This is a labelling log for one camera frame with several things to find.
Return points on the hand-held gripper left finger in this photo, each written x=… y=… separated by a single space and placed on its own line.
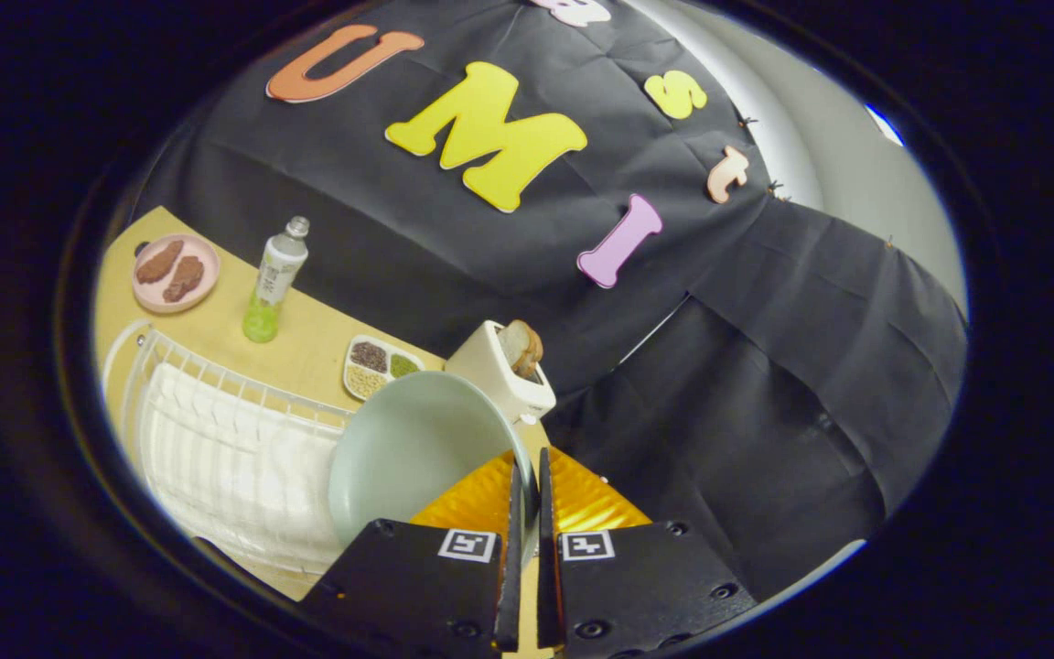
x=408 y=586

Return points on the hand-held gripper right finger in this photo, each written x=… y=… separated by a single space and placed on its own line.
x=646 y=586

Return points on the pale green plate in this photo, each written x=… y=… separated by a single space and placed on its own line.
x=408 y=448

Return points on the small pink plate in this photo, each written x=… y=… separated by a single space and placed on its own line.
x=202 y=247

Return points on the white divided tray of grains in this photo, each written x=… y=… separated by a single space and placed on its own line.
x=382 y=366

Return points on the white toaster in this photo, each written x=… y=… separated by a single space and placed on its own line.
x=486 y=371

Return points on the black backdrop cloth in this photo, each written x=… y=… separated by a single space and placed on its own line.
x=719 y=366

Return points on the brown bread slice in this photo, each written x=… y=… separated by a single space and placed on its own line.
x=520 y=346

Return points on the clear bottle with green drink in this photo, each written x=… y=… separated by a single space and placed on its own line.
x=275 y=275

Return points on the brown meat piece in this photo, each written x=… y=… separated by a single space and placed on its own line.
x=184 y=278
x=159 y=263

